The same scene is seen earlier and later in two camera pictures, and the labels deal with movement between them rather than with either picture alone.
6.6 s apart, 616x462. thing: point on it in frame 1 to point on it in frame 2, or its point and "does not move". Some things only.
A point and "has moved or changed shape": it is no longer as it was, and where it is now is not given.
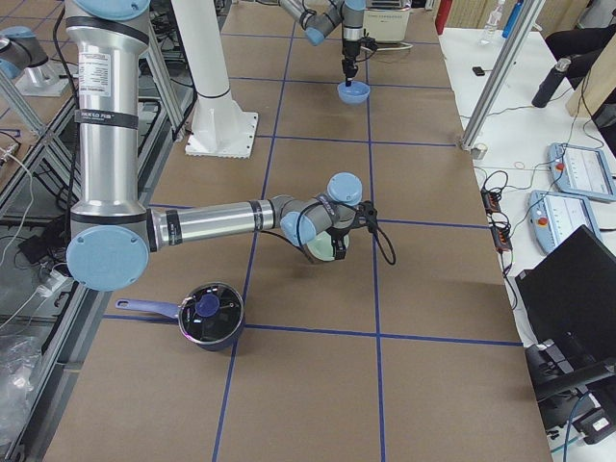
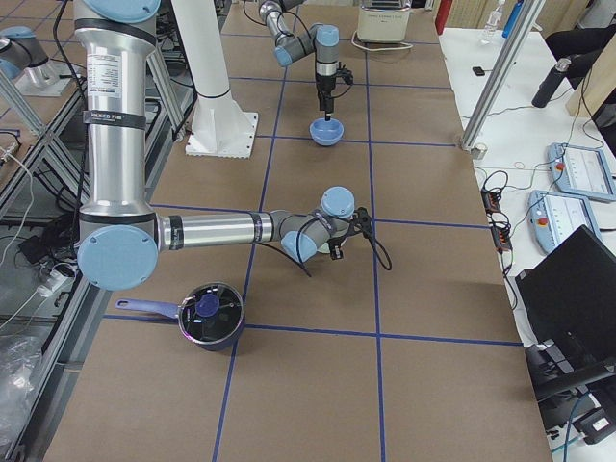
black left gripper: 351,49 to 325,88
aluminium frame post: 527,14 does not move
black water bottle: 551,83 does not move
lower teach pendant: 553,218 does not move
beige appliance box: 386,20 does not move
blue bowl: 354,94 to 326,133
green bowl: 321,246 has moved or changed shape
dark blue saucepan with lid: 211,315 does not move
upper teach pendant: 579,169 does not move
